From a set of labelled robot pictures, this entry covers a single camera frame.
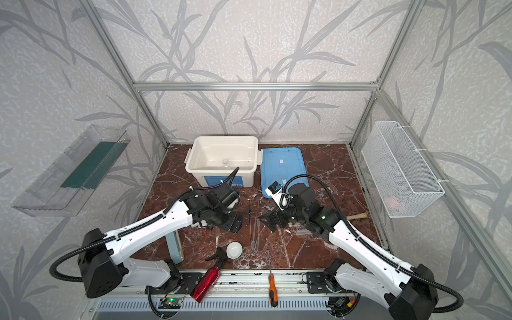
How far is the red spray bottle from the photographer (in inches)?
27.7

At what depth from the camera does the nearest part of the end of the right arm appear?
0.53m

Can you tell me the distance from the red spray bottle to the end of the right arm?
0.29 meters
